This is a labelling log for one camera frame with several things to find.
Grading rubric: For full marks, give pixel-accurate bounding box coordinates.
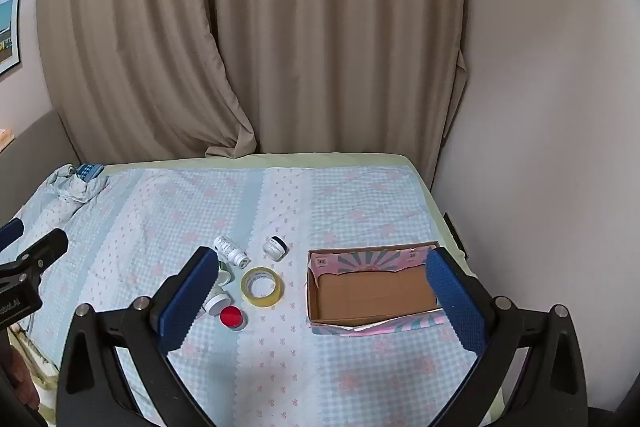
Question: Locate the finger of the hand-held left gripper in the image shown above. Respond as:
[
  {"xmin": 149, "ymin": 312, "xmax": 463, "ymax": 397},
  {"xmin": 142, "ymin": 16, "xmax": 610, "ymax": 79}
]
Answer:
[
  {"xmin": 0, "ymin": 228, "xmax": 69, "ymax": 292},
  {"xmin": 0, "ymin": 218, "xmax": 27, "ymax": 254}
]

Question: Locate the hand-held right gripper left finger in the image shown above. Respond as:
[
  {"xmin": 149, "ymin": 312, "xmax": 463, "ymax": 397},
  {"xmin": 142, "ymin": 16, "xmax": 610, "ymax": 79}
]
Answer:
[{"xmin": 56, "ymin": 246, "xmax": 223, "ymax": 427}]

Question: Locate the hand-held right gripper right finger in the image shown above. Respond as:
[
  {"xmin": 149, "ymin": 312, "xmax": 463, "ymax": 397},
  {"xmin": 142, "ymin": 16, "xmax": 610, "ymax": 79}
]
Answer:
[{"xmin": 425, "ymin": 246, "xmax": 589, "ymax": 427}]

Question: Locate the small jar with red lid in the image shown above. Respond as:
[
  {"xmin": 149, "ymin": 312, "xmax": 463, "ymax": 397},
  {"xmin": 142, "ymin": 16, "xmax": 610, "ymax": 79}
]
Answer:
[{"xmin": 219, "ymin": 306, "xmax": 248, "ymax": 332}]

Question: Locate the yellow tape roll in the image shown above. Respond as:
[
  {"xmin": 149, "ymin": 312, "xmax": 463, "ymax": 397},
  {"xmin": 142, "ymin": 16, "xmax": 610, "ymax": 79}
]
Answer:
[{"xmin": 241, "ymin": 266, "xmax": 284, "ymax": 308}]

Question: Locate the white plastic bottle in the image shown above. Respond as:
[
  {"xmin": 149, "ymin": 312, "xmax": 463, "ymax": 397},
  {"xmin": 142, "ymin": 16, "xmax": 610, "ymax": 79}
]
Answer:
[{"xmin": 213, "ymin": 236, "xmax": 251, "ymax": 269}]

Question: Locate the cardboard box with pink print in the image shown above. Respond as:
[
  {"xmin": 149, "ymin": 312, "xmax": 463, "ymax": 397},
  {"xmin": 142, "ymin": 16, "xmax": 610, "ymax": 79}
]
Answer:
[{"xmin": 305, "ymin": 243, "xmax": 448, "ymax": 338}]

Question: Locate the small jar with black lid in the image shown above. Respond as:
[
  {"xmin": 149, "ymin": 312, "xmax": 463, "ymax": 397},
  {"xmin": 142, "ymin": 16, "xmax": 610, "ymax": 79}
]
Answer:
[{"xmin": 263, "ymin": 235, "xmax": 289, "ymax": 263}]

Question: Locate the crumpled light blue cloth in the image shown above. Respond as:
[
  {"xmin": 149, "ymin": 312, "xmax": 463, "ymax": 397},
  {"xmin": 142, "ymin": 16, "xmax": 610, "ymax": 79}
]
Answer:
[{"xmin": 44, "ymin": 164, "xmax": 109, "ymax": 222}]

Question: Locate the dark brown wooden board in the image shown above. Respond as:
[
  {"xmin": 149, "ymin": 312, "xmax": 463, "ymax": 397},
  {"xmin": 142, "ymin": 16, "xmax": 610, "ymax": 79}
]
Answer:
[{"xmin": 443, "ymin": 211, "xmax": 469, "ymax": 261}]

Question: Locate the grey upholstered headboard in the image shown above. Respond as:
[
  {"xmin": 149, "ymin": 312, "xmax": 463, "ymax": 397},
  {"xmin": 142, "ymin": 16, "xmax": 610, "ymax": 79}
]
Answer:
[{"xmin": 0, "ymin": 109, "xmax": 84, "ymax": 233}]

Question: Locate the blue patterned small object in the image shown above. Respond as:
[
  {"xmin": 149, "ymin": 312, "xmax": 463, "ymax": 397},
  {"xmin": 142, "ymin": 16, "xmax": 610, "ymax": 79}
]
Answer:
[{"xmin": 75, "ymin": 163, "xmax": 105, "ymax": 182}]

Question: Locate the light green bed sheet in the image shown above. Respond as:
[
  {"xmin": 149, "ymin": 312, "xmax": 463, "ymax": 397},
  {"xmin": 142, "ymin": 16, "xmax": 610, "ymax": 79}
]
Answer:
[{"xmin": 37, "ymin": 151, "xmax": 501, "ymax": 427}]

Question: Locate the beige curtain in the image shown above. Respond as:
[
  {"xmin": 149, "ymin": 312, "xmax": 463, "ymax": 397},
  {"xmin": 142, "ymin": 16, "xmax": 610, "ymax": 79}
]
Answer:
[
  {"xmin": 204, "ymin": 0, "xmax": 470, "ymax": 158},
  {"xmin": 36, "ymin": 0, "xmax": 259, "ymax": 160}
]

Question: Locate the framed wall picture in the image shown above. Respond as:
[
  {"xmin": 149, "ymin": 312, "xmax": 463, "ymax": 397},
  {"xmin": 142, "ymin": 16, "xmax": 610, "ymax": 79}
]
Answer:
[{"xmin": 0, "ymin": 0, "xmax": 24, "ymax": 80}]

